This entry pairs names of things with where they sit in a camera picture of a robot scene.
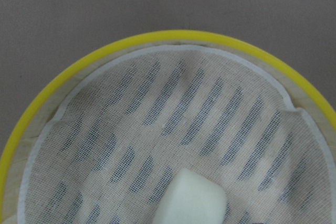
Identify white steamed bun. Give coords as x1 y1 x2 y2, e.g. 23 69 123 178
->
152 168 227 224

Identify white gauze steamer liner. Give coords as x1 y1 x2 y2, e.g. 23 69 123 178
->
17 45 335 223

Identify yellow rimmed bamboo steamer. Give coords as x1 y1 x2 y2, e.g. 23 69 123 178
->
1 30 335 223

